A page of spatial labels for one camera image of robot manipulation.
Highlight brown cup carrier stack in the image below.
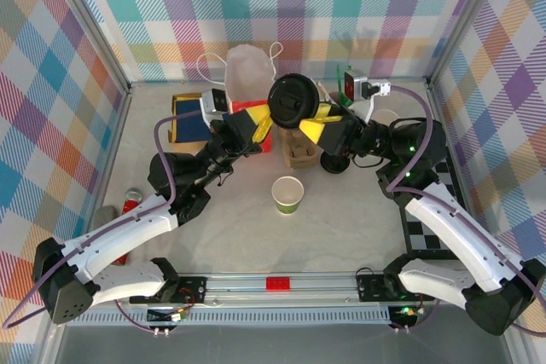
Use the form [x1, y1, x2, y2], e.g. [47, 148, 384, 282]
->
[279, 124, 321, 170]

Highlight red white paper bag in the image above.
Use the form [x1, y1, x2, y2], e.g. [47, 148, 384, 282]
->
[196, 42, 285, 154]

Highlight green white paper cup stack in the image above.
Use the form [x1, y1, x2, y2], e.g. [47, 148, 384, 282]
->
[371, 107, 402, 126]

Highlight blue napkin stack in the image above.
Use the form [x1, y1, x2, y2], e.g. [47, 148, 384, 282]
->
[176, 99, 212, 143]

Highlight yellow cardboard napkin box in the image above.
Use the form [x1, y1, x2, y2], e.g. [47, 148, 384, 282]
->
[166, 93, 214, 146]

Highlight red glitter bar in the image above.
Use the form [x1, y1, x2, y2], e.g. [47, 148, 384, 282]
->
[114, 188, 143, 265]

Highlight black grey checkerboard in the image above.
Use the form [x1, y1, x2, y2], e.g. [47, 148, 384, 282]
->
[398, 154, 468, 261]

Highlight grey stone block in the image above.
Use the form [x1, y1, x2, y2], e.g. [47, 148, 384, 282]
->
[94, 205, 118, 228]

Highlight small red block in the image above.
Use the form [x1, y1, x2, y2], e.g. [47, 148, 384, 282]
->
[265, 277, 292, 293]

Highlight small connector circuit board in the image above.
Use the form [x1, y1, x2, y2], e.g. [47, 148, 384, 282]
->
[147, 307, 189, 323]
[388, 304, 421, 323]

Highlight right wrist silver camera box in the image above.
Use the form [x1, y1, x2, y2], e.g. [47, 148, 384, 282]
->
[343, 72, 392, 103]

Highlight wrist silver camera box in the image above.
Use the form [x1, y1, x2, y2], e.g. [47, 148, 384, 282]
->
[199, 87, 229, 117]
[343, 72, 392, 103]

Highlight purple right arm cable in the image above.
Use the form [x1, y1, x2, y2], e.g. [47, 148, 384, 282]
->
[383, 84, 546, 338]

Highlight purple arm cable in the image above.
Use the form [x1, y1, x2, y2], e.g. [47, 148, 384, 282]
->
[0, 108, 206, 338]
[383, 84, 546, 338]

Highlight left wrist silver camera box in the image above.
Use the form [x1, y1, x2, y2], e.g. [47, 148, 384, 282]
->
[199, 87, 229, 117]

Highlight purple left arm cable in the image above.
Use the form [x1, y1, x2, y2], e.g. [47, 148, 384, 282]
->
[0, 108, 206, 338]

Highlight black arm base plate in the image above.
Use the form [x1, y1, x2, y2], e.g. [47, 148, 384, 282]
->
[356, 273, 436, 303]
[127, 276, 208, 307]

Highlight aluminium frame post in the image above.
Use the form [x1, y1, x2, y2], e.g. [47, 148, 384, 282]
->
[425, 0, 507, 90]
[40, 0, 133, 95]

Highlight aluminium mounting rail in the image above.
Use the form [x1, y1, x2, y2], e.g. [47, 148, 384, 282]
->
[46, 270, 518, 309]

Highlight grey slotted cable duct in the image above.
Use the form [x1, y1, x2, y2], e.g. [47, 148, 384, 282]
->
[66, 310, 392, 327]

